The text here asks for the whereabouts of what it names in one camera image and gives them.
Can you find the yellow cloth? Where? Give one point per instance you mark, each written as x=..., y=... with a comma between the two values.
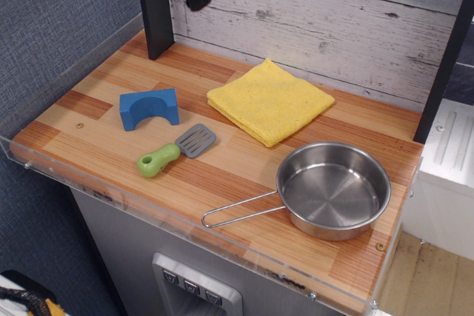
x=269, y=103

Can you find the green handled grey toy spatula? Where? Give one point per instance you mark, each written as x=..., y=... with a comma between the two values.
x=191, y=143

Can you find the silver pot with wire handle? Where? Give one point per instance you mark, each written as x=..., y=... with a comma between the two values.
x=332, y=191

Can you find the blue arch wooden block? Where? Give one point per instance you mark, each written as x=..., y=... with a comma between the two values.
x=135, y=107

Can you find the clear acrylic edge guard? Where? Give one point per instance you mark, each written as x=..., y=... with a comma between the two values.
x=73, y=133

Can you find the grey toy cabinet front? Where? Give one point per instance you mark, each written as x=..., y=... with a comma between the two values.
x=127, y=242

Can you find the silver button control panel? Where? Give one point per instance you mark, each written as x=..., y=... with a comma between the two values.
x=187, y=291

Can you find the white ridged appliance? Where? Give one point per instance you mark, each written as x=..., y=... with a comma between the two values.
x=439, y=209

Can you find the yellow black object bottom corner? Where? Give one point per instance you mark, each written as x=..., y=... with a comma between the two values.
x=21, y=295

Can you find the black left upright post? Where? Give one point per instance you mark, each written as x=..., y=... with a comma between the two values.
x=158, y=26

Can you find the black upright post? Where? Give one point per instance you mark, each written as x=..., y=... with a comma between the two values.
x=158, y=26
x=453, y=48

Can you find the black right upright post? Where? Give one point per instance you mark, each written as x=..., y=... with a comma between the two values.
x=453, y=48

